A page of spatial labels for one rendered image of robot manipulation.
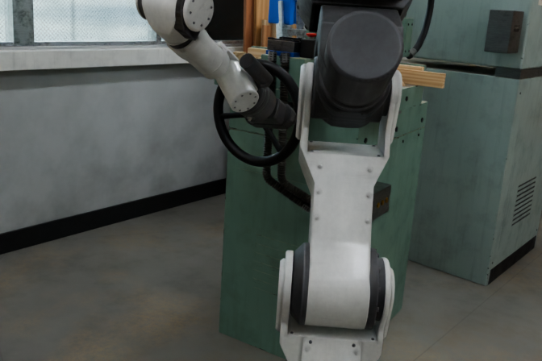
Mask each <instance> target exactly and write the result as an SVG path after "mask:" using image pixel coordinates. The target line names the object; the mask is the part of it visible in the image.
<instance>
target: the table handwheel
mask: <svg viewBox="0 0 542 361"><path fill-rule="evenodd" d="M257 60H258V61H259V62H260V63H261V64H262V65H263V66H264V67H265V68H266V70H267V71H268V72H269V73H270V74H271V75H272V76H273V77H274V76H275V77H277V78H278V79H279V80H280V81H281V82H282V83H283V84H284V86H285V87H286V88H287V90H288V92H289V94H290V96H291V99H292V102H287V103H288V105H290V106H291V107H292V108H294V110H295V113H296V114H297V113H298V92H299V87H298V85H297V84H296V82H295V81H294V79H293V78H292V76H291V75H290V74H288V72H287V71H286V70H284V68H282V67H281V66H279V65H278V64H275V63H273V62H271V61H269V60H263V59H257ZM224 98H225V96H224V95H223V92H222V90H221V89H220V87H219V85H218V87H217V90H216V92H215V98H214V106H213V112H214V120H215V126H216V130H217V131H218V134H219V137H220V138H221V140H222V142H223V144H224V146H225V147H226V148H227V150H228V151H229V152H230V153H231V154H232V155H233V156H234V157H236V158H237V159H238V160H241V161H242V162H244V163H246V164H249V165H252V166H256V167H268V166H273V165H275V164H279V163H281V162H282V161H284V160H285V159H287V158H288V157H289V156H290V155H291V154H292V153H293V152H294V150H295V149H296V148H297V146H298V145H299V143H300V139H297V138H296V124H297V119H296V123H295V125H294V129H293V131H292V134H291V136H290V139H289V141H288V142H287V144H286V145H285V146H284V147H283V148H282V146H281V144H280V143H279V142H278V141H277V139H276V137H275V135H274V134H273V132H272V131H271V129H270V128H263V129H264V131H265V133H266V134H267V136H268V137H269V138H270V140H271V142H272V143H273V145H274V147H275V148H276V150H277V153H275V154H273V155H271V156H253V155H251V154H248V153H247V152H246V151H244V150H242V149H241V148H240V147H239V146H238V145H237V144H236V143H235V142H234V141H233V139H232V138H231V136H230V135H229V133H228V130H227V127H226V124H225V121H224V119H228V118H244V116H243V115H241V114H240V113H239V112H235V113H224V112H223V102H224Z"/></svg>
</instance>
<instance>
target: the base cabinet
mask: <svg viewBox="0 0 542 361"><path fill-rule="evenodd" d="M424 129H425V127H421V128H419V129H417V130H414V131H411V132H409V133H406V134H405V135H400V136H399V137H396V138H394V139H393V142H392V144H391V145H390V158H389V159H388V161H387V162H386V165H385V167H384V168H383V170H382V172H381V174H380V176H379V177H378V179H377V181H378V182H381V183H386V184H389V185H391V190H390V203H389V210H388V211H387V212H386V213H384V214H383V215H381V216H380V217H378V218H376V219H375V220H373V221H372V229H371V248H375V249H377V253H379V258H381V257H385V258H387V259H388V260H389V263H390V267H391V268H392V269H393V271H394V283H395V289H394V304H393V308H392V312H391V316H390V320H391V319H392V318H393V317H394V316H395V315H396V314H397V313H398V312H399V310H400V309H401V308H402V299H403V293H404V286H405V279H406V273H407V261H408V255H409V248H410V241H411V230H412V223H413V217H414V210H415V199H416V192H417V185H418V179H419V167H420V160H421V154H422V147H423V136H424ZM228 133H229V135H230V136H231V138H232V139H233V141H234V142H235V143H236V144H237V145H238V146H239V147H240V148H241V149H242V150H244V151H246V152H247V153H248V154H251V155H253V156H263V155H264V153H263V152H264V151H263V150H264V138H265V137H264V135H260V134H256V133H252V132H247V131H240V130H236V129H231V128H229V130H228ZM299 144H300V143H299ZM298 156H299V145H298V146H297V148H296V149H295V150H294V152H293V153H292V154H291V155H290V156H289V157H288V158H287V159H286V179H287V181H289V183H291V184H293V185H294V186H297V188H299V189H301V190H302V191H304V192H305V193H306V194H309V195H311V193H310V190H309V189H308V186H307V183H306V180H305V177H304V175H303V173H302V169H301V166H300V163H299V161H298ZM262 168H263V167H256V166H252V165H249V164H246V163H244V162H242V161H241V160H238V159H237V158H236V157H234V156H233V155H232V154H231V153H230V152H229V151H228V150H227V179H226V196H225V212H224V229H223V262H222V278H221V294H220V311H219V332H220V333H222V334H225V335H227V336H230V337H232V338H235V339H237V340H240V341H241V342H245V343H247V344H249V345H251V346H254V347H257V348H259V349H262V350H263V351H267V352H269V353H271V354H273V355H276V356H279V357H281V358H283V359H286V357H285V355H284V352H283V350H282V348H281V345H280V343H279V341H280V331H277V330H276V329H275V326H276V315H277V294H278V282H279V271H280V261H281V260H282V259H285V258H286V251H295V250H296V249H297V248H299V247H300V246H301V245H302V244H303V243H308V236H309V223H310V212H309V213H307V212H306V211H305V210H304V209H302V208H301V207H300V206H298V205H297V204H295V203H294V202H293V201H291V200H289V198H287V197H285V196H283V194H281V193H279V192H278V191H277V190H276V189H274V188H272V186H270V185H268V183H266V182H265V180H264V177H263V175H262V173H263V172H262V171H263V169H262ZM286 360H287V359H286Z"/></svg>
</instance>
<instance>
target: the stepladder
mask: <svg viewBox="0 0 542 361"><path fill-rule="evenodd" d="M297 5H298V3H297V0H269V23H276V24H277V38H278V39H279V37H282V36H284V37H292V35H296V36H297V38H303V39H305V38H306V28H305V23H304V22H303V21H302V19H301V17H300V16H299V13H298V9H297ZM293 24H296V28H292V26H291V25H293Z"/></svg>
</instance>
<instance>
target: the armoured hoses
mask: <svg viewBox="0 0 542 361"><path fill-rule="evenodd" d="M268 60H269V61H271V62H273V63H275V64H276V62H277V52H271V51H269V52H268ZM280 62H281V67H282V68H284V70H286V71H287V72H288V73H289V62H290V53H288V52H281V58H280ZM275 79H276V78H275V76H274V77H273V82H272V84H271V85H270V87H269V88H270V89H271V90H272V91H273V93H275V92H274V91H275V87H274V86H275ZM280 83H281V84H280V90H281V91H280V95H281V96H280V100H281V101H282V102H283V103H284V104H287V105H288V103H287V102H288V101H287V100H288V90H287V88H286V87H285V86H284V84H283V83H282V82H281V81H280ZM278 133H279V134H278V135H279V136H278V138H279V139H278V140H279V141H278V142H279V143H280V144H281V146H282V148H283V147H284V146H285V145H286V143H287V142H286V140H287V139H286V138H287V137H286V136H287V134H286V133H287V129H286V131H279V132H278ZM264 135H265V136H264V137H265V138H264V150H263V151H264V152H263V153H264V155H263V156H271V154H272V152H271V151H272V142H271V140H270V138H269V137H268V136H267V134H266V133H264ZM277 166H278V167H277V178H278V181H279V182H277V180H275V179H274V178H273V177H272V176H271V174H270V173H271V171H270V170H271V166H268V167H263V168H262V169H263V171H262V172H263V173H262V175H263V177H264V180H265V182H266V183H268V185H270V186H272V188H274V189H276V190H277V191H278V192H279V193H281V194H283V196H285V197H287V198H289V200H291V201H293V202H294V203H295V204H297V205H298V206H300V207H301V208H302V209H304V210H305V211H306V212H307V213H309V212H310V210H311V195H309V194H306V193H305V192H304V191H302V190H301V189H299V188H297V186H294V185H293V184H291V183H289V181H287V179H286V159H285V160H284V161H282V162H281V163H279V164H278V165H277Z"/></svg>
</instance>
